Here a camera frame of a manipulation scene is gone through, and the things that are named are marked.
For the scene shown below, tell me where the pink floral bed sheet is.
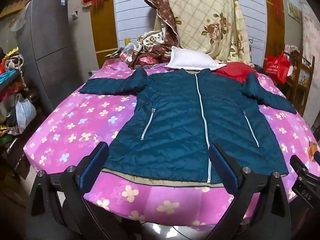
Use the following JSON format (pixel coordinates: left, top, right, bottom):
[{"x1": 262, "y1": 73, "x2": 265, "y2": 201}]
[{"x1": 23, "y1": 61, "x2": 320, "y2": 227}]

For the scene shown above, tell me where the red shopping bag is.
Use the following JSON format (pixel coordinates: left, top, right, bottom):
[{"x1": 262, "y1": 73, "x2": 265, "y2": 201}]
[{"x1": 265, "y1": 51, "x2": 292, "y2": 84}]

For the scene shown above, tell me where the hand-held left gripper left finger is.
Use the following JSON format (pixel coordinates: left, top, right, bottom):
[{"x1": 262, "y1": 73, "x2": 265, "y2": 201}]
[{"x1": 28, "y1": 141, "x2": 110, "y2": 233}]

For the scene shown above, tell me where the red ruffled pillow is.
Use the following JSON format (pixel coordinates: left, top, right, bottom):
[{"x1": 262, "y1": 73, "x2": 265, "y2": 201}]
[{"x1": 212, "y1": 62, "x2": 258, "y2": 83}]

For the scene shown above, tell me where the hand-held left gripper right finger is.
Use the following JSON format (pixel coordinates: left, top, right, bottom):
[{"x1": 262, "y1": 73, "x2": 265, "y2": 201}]
[{"x1": 211, "y1": 142, "x2": 292, "y2": 232}]

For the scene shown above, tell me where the teal puffer jacket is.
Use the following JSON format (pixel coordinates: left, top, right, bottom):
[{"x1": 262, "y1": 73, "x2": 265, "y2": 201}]
[{"x1": 79, "y1": 67, "x2": 298, "y2": 184}]

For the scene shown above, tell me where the clear plastic bag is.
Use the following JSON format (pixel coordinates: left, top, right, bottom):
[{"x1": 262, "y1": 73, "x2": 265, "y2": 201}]
[{"x1": 119, "y1": 42, "x2": 137, "y2": 63}]

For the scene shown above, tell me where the beige floral quilt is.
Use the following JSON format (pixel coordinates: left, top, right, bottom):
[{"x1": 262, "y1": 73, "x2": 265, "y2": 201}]
[{"x1": 145, "y1": 0, "x2": 252, "y2": 64}]

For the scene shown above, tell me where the white plastic bag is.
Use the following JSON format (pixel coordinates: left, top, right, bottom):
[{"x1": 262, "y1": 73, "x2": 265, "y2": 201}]
[{"x1": 15, "y1": 94, "x2": 37, "y2": 130}]

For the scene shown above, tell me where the pile of colourful clothes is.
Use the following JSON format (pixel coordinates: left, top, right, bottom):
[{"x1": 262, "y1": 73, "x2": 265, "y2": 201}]
[{"x1": 0, "y1": 46, "x2": 38, "y2": 140}]

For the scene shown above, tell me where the white pillow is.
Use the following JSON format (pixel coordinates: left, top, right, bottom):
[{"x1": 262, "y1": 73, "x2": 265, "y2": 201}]
[{"x1": 165, "y1": 46, "x2": 227, "y2": 73}]

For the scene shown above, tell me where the grey refrigerator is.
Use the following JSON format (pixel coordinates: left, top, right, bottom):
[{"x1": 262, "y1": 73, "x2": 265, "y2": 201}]
[{"x1": 16, "y1": 0, "x2": 100, "y2": 110}]

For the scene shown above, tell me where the brown patterned blanket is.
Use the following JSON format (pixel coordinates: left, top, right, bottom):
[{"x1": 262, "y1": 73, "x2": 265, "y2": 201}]
[{"x1": 129, "y1": 0, "x2": 180, "y2": 69}]

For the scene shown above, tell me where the wall poster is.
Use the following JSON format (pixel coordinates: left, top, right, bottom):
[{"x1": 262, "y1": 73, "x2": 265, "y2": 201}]
[{"x1": 301, "y1": 0, "x2": 320, "y2": 63}]

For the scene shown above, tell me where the wooden chair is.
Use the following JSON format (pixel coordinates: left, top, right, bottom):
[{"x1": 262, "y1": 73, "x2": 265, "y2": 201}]
[{"x1": 285, "y1": 45, "x2": 316, "y2": 117}]

